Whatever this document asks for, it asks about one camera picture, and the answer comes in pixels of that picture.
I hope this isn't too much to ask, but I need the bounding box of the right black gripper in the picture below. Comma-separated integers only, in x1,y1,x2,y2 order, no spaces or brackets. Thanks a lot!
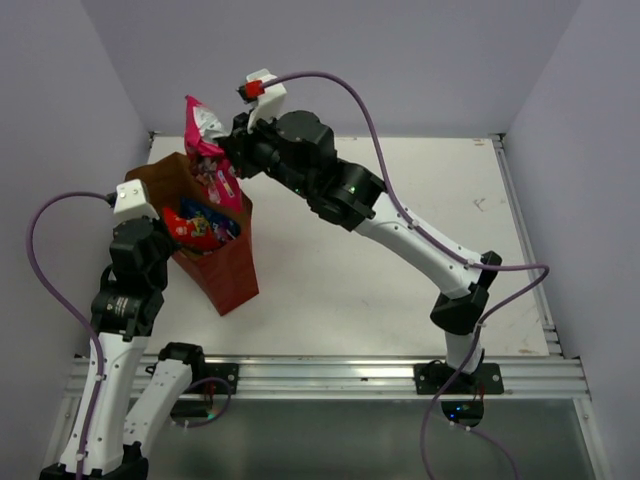
218,105,314,200

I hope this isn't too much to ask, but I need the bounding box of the pink foil snack bag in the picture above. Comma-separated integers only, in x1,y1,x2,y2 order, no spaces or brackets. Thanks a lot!
184,95,243,212

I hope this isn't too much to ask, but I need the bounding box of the red snack packet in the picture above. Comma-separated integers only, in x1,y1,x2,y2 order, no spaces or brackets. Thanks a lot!
161,207,222,252

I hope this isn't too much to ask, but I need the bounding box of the blue Burts crisps bag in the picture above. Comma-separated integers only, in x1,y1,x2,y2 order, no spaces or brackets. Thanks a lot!
180,197,228,226

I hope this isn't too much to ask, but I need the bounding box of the purple candy packet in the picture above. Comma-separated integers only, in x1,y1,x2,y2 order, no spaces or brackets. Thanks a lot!
209,214,241,244

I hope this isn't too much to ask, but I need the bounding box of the red paper bag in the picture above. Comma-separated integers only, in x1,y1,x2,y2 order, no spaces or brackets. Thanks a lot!
125,152,259,315

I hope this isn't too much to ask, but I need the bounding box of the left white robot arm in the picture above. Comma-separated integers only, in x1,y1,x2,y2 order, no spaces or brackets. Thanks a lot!
40,216,208,479

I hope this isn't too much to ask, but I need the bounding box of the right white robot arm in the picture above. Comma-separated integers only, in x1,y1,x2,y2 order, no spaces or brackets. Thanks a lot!
218,111,502,393

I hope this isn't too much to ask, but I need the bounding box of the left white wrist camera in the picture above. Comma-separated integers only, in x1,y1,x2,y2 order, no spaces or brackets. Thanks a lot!
113,179,159,224

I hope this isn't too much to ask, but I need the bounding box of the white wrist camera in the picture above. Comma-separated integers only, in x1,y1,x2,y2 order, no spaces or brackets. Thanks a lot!
238,69,287,133
113,179,159,224

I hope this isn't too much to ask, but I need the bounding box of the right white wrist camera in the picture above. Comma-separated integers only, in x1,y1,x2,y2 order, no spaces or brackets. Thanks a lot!
238,69,287,133

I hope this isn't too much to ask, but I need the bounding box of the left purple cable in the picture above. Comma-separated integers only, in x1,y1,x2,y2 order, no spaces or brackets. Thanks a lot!
27,191,115,479

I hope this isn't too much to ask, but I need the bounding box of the purple cable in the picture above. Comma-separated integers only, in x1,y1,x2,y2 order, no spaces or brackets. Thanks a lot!
259,71,551,480
27,191,115,479

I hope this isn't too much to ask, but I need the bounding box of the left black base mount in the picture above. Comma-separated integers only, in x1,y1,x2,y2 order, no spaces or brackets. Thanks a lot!
190,362,240,395

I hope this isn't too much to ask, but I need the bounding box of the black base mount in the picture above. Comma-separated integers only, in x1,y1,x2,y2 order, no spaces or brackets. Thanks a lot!
413,360,505,395
190,362,240,395

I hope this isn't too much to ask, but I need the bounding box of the aluminium front rail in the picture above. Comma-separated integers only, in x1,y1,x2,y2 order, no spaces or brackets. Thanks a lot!
64,353,591,401

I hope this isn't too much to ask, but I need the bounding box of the aluminium rail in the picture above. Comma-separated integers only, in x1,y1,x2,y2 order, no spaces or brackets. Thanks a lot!
490,134,564,357
64,353,591,401

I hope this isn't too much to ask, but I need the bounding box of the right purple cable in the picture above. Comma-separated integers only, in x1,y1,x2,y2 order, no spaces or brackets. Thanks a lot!
259,71,551,480

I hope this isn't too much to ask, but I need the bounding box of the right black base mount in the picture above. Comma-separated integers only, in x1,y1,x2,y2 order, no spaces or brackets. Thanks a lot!
413,360,505,395

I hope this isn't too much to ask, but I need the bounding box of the aluminium right side rail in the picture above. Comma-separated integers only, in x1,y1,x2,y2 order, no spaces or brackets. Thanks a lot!
490,134,564,357

